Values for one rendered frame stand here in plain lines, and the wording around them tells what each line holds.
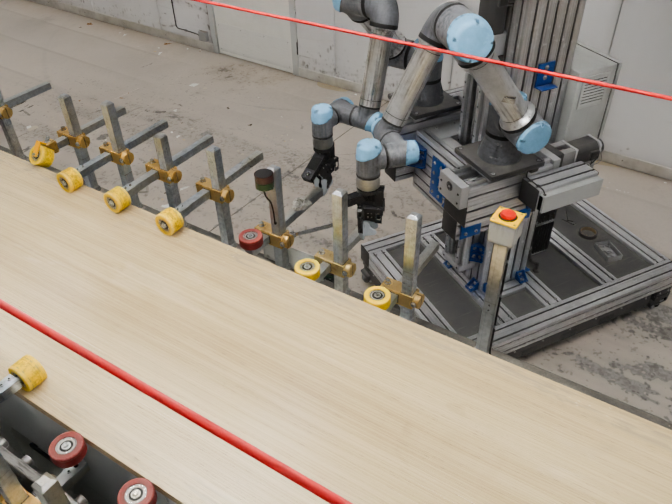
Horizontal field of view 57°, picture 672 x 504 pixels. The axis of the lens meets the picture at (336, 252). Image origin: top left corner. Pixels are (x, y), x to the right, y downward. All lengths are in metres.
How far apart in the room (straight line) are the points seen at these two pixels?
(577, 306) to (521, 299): 0.24
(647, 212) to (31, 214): 3.24
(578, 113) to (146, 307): 1.71
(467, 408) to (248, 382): 0.55
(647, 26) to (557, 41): 1.76
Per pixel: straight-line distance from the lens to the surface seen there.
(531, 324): 2.81
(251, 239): 2.08
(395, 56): 2.54
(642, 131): 4.36
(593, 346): 3.13
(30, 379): 1.76
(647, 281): 3.20
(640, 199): 4.20
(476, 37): 1.80
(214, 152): 2.14
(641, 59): 4.20
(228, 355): 1.72
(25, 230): 2.38
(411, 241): 1.82
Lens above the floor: 2.17
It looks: 39 degrees down
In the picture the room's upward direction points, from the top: 1 degrees counter-clockwise
